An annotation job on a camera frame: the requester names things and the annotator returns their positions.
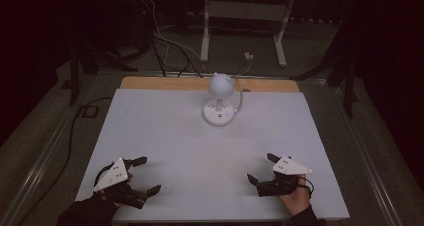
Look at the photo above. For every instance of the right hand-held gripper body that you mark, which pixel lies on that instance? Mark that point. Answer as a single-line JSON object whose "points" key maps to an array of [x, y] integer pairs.
{"points": [[287, 167]]}

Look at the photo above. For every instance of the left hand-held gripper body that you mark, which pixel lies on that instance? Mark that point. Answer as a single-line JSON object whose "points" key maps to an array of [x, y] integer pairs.
{"points": [[115, 174]]}

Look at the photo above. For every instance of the white cat-ear desk lamp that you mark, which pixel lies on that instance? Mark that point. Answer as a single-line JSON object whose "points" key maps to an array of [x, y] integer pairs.
{"points": [[220, 99]]}

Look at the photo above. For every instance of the person's left hand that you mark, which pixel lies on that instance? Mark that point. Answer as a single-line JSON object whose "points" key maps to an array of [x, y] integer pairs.
{"points": [[104, 196]]}

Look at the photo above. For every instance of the person's right hand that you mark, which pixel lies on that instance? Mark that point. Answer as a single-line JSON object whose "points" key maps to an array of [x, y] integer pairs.
{"points": [[300, 199]]}

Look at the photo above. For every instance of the white table mat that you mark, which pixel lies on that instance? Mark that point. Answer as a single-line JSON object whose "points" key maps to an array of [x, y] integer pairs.
{"points": [[200, 159]]}

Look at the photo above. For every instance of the black square floor box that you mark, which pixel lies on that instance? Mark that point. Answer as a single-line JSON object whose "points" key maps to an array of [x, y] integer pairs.
{"points": [[90, 111]]}

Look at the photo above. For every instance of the white plug adapter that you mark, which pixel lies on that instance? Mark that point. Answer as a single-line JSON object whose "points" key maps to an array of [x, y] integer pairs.
{"points": [[248, 56]]}

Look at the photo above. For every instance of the black tripod stand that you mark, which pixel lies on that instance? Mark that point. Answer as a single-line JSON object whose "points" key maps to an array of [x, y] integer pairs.
{"points": [[86, 62], [343, 72]]}

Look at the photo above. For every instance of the white metal stand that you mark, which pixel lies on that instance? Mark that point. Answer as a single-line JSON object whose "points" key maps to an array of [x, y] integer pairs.
{"points": [[246, 12]]}

